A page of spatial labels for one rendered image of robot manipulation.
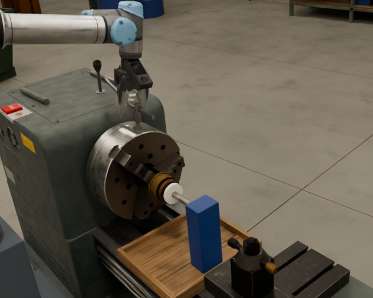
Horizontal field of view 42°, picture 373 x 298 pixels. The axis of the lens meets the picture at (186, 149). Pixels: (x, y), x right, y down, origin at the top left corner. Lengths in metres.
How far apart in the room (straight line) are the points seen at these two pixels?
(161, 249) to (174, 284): 0.17
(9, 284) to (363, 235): 2.21
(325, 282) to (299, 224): 1.82
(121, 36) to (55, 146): 0.46
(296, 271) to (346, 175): 2.36
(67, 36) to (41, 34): 0.07
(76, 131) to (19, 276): 0.49
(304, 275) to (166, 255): 0.46
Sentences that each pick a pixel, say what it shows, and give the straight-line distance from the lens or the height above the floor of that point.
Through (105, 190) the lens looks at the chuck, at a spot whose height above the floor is 1.10.
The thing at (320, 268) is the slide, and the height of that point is 0.97.
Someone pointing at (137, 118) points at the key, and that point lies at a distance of 1.58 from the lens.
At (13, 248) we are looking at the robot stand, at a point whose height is 1.09.
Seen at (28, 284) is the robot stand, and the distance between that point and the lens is 1.51.
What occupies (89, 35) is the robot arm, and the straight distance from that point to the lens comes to 1.34.
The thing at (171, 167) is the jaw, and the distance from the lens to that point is 1.61.
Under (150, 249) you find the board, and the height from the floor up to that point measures 0.89.
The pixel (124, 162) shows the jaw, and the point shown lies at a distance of 1.52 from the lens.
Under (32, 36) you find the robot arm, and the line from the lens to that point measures 1.29.
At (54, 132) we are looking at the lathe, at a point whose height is 1.25.
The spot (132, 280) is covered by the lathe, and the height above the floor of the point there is 0.79.
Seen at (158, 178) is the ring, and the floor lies 1.12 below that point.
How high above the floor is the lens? 1.91
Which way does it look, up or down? 28 degrees down
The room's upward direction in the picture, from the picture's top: 5 degrees counter-clockwise
